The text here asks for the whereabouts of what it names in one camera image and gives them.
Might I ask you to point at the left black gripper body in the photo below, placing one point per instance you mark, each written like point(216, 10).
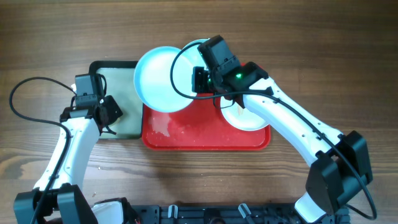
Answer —
point(114, 113)

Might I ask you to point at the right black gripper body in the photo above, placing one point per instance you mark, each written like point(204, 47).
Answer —
point(203, 81)

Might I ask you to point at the light blue plate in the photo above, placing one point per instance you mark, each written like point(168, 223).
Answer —
point(157, 82)
point(194, 55)

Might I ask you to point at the green yellow sponge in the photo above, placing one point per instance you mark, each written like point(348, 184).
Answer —
point(116, 122)

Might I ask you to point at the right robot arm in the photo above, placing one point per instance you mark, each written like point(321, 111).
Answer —
point(339, 164)

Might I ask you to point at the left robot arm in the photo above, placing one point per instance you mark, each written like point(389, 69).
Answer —
point(59, 188)

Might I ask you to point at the black water tray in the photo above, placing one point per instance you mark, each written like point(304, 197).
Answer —
point(120, 85)

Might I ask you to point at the red plastic tray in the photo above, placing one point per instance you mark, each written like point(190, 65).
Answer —
point(199, 127)

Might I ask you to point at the white plate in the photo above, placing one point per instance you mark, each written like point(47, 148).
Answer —
point(241, 118)

